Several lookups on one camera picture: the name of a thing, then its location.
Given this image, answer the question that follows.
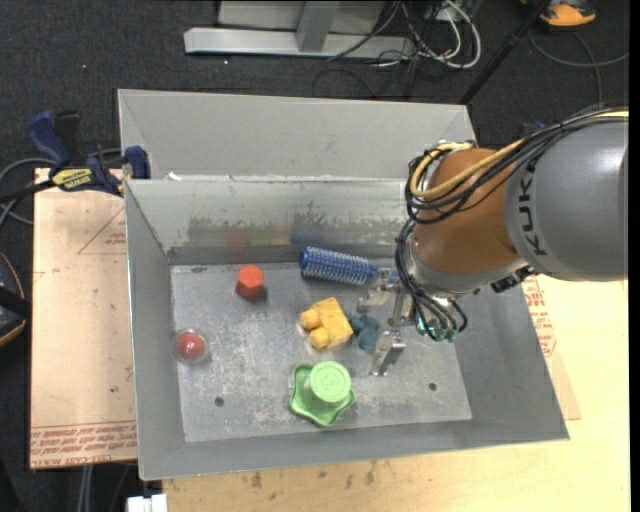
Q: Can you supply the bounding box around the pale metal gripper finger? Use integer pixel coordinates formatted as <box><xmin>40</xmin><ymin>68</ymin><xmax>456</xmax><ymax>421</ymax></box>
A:
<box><xmin>356</xmin><ymin>267</ymin><xmax>401</xmax><ymax>312</ymax></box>
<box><xmin>368</xmin><ymin>329</ymin><xmax>407</xmax><ymax>377</ymax></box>

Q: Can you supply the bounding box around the small grey-blue toy figure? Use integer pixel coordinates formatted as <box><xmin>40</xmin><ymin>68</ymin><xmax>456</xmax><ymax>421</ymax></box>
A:
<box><xmin>346</xmin><ymin>312</ymin><xmax>383</xmax><ymax>351</ymax></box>

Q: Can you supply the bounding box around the blue bristled hair roller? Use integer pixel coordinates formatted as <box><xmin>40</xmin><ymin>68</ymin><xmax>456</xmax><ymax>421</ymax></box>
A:
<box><xmin>298</xmin><ymin>245</ymin><xmax>379</xmax><ymax>288</ymax></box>

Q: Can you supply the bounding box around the yellow toy building brick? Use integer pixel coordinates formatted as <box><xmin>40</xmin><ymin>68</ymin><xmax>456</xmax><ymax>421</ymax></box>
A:
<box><xmin>298</xmin><ymin>296</ymin><xmax>356</xmax><ymax>355</ymax></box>

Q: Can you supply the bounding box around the green flower-shaped toy cup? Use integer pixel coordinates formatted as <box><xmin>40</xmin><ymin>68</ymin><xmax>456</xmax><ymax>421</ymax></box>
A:
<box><xmin>287</xmin><ymin>360</ymin><xmax>358</xmax><ymax>429</ymax></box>

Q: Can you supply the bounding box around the red hexagonal block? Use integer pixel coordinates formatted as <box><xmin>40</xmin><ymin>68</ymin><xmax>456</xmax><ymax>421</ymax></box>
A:
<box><xmin>234</xmin><ymin>264</ymin><xmax>267</xmax><ymax>302</ymax></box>

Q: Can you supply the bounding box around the grey metal bin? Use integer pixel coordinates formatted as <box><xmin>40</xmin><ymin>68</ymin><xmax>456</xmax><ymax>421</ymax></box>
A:
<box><xmin>117</xmin><ymin>88</ymin><xmax>571</xmax><ymax>482</ymax></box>

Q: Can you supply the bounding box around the red ball in clear dome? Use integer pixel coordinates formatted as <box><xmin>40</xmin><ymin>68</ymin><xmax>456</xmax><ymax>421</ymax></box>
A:
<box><xmin>171</xmin><ymin>326</ymin><xmax>212</xmax><ymax>367</ymax></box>

